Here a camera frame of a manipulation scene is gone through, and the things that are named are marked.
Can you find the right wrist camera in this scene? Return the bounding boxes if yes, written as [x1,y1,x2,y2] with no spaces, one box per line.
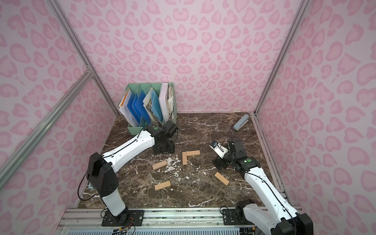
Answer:
[210,140,229,159]

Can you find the white folder in organizer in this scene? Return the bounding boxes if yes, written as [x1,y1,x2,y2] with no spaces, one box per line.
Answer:
[159,83,171,124]

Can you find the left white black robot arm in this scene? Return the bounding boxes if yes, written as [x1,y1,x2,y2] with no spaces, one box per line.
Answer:
[86,120,178,219]

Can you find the green file organizer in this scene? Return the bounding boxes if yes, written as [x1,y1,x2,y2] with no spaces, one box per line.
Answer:
[117,82,178,136]

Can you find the grey stapler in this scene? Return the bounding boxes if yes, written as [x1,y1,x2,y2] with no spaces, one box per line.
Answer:
[233,114,249,131]

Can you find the blue folders in organizer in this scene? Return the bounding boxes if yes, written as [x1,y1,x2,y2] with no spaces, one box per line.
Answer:
[127,91,151,126]

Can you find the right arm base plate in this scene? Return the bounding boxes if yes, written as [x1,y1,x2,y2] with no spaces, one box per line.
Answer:
[220,207,242,225]

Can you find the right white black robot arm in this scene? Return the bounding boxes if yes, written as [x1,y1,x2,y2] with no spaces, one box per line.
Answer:
[210,140,314,235]

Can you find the aluminium mounting rail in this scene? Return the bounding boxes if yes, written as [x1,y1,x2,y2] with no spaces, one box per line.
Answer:
[56,206,265,235]

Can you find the wooden block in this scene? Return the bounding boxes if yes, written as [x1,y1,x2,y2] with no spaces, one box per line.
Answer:
[182,152,188,165]
[186,150,200,156]
[154,181,171,191]
[214,172,230,186]
[152,160,167,170]

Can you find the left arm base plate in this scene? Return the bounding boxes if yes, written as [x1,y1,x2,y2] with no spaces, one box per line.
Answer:
[101,209,145,227]

